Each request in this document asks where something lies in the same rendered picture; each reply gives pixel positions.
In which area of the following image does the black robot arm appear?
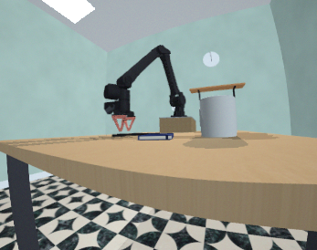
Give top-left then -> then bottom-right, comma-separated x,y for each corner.
103,45 -> 187,117

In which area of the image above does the dark blue flat rectangular pad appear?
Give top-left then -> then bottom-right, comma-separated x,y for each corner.
138,133 -> 174,141

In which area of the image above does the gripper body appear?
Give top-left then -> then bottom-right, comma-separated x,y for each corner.
111,99 -> 135,118

